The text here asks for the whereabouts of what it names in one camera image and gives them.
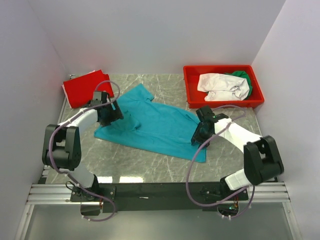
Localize crumpled white t-shirt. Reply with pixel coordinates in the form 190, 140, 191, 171
197, 73, 245, 102

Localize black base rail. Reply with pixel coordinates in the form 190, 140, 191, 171
69, 181, 251, 214

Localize green t-shirt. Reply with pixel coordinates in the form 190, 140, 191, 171
226, 70, 253, 100

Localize folded red t-shirt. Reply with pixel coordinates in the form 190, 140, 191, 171
63, 70, 110, 109

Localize teal t-shirt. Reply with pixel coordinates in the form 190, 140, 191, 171
94, 84, 206, 163

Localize red plastic bin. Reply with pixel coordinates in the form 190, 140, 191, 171
183, 64, 265, 109

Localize aluminium frame rail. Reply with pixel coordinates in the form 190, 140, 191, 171
13, 97, 303, 240

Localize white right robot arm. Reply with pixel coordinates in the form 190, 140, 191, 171
191, 106, 284, 200

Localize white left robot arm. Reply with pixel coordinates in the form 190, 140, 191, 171
42, 91, 124, 201

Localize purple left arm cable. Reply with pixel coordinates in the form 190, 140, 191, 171
48, 80, 121, 222

